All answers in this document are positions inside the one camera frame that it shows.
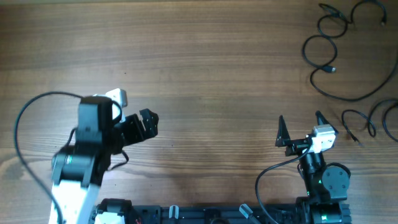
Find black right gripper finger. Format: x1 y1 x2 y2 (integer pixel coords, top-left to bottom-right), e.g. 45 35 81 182
315 111 339 134
275 115 291 147

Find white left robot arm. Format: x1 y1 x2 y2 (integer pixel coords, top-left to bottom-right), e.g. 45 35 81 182
49 96 159 223

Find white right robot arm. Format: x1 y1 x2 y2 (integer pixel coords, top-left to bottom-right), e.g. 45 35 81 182
275 111 351 223

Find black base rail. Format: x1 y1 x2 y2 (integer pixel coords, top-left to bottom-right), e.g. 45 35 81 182
88 203 352 224

